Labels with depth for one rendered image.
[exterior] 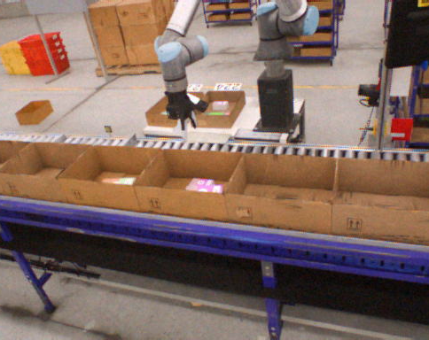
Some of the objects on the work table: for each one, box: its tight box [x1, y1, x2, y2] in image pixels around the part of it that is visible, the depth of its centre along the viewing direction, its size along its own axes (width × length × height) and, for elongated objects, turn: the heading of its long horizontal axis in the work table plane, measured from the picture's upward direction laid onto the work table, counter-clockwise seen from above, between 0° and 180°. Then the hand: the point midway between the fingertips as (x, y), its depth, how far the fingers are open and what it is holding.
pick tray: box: [145, 91, 204, 128], centre depth 277 cm, size 28×38×10 cm
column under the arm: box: [253, 69, 302, 134], centre depth 239 cm, size 26×26×33 cm
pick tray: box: [191, 90, 246, 128], centre depth 267 cm, size 28×38×10 cm
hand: (191, 134), depth 160 cm, fingers open, 10 cm apart
